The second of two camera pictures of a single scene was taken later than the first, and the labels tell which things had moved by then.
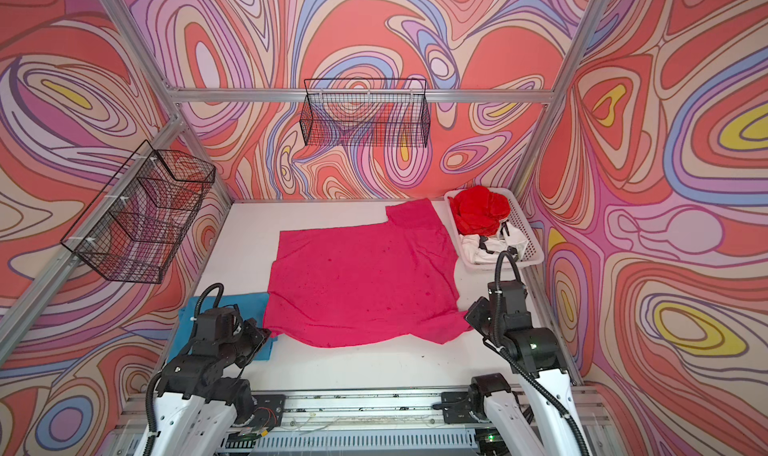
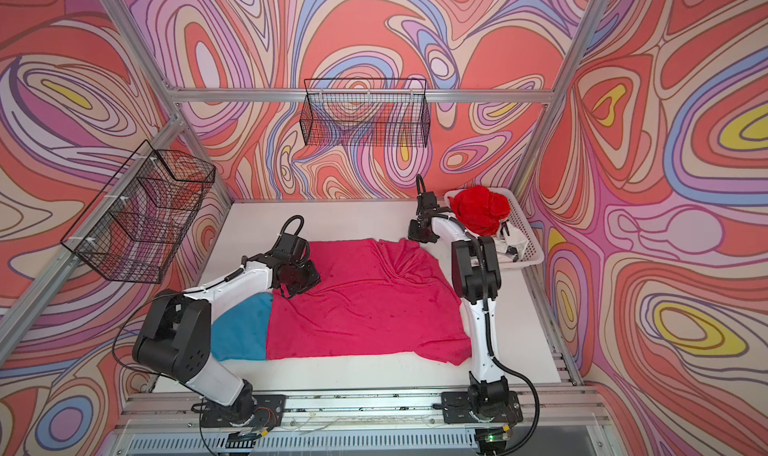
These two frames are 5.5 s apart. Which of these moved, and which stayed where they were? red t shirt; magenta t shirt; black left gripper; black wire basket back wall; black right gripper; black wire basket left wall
Moved: black left gripper; magenta t shirt; black right gripper
Stayed: red t shirt; black wire basket left wall; black wire basket back wall
